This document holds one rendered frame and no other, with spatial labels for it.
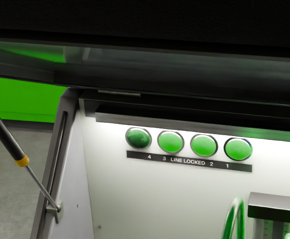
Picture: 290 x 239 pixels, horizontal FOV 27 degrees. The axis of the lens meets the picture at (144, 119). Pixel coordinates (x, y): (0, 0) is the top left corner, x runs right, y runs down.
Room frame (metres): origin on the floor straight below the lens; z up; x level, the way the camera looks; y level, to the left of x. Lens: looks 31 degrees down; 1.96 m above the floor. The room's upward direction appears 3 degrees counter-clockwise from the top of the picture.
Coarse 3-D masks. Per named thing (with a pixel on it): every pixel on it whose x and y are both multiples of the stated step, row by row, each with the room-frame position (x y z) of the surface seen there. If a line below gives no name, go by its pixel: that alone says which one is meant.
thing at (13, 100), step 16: (0, 80) 3.25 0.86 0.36; (16, 80) 3.23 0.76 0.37; (0, 96) 3.26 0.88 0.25; (16, 96) 3.23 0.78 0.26; (32, 96) 3.21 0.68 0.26; (48, 96) 3.18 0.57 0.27; (0, 112) 3.27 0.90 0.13; (16, 112) 3.24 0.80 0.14; (32, 112) 3.21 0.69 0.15; (48, 112) 3.19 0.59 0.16; (32, 128) 3.26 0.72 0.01; (48, 128) 3.24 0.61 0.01
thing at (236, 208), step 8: (232, 200) 0.68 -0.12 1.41; (240, 200) 0.69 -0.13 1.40; (232, 208) 0.65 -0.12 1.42; (240, 208) 0.73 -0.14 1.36; (232, 216) 0.63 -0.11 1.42; (240, 216) 0.75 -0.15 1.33; (224, 224) 0.62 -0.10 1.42; (232, 224) 0.62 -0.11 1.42; (240, 224) 0.76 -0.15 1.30; (224, 232) 0.60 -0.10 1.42; (232, 232) 0.60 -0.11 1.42; (240, 232) 0.76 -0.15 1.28
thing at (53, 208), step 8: (0, 120) 0.70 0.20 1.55; (0, 128) 0.70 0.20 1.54; (0, 136) 0.70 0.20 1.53; (8, 136) 0.71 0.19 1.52; (8, 144) 0.71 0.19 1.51; (16, 144) 0.72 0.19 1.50; (16, 152) 0.72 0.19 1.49; (24, 152) 0.74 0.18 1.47; (16, 160) 0.73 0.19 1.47; (24, 160) 0.73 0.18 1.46; (32, 176) 0.76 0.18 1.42; (40, 184) 0.77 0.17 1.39; (48, 200) 0.79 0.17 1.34; (48, 208) 0.80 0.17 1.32; (56, 208) 0.80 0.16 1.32; (56, 216) 0.80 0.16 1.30
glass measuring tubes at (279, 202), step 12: (252, 192) 0.85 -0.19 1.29; (252, 204) 0.82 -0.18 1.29; (264, 204) 0.82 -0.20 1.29; (276, 204) 0.81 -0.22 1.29; (288, 204) 0.81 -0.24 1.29; (252, 216) 0.82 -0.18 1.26; (264, 216) 0.81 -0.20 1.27; (276, 216) 0.80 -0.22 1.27; (288, 216) 0.80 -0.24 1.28; (252, 228) 0.84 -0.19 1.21; (264, 228) 0.84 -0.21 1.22; (276, 228) 0.81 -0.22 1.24; (288, 228) 0.82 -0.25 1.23
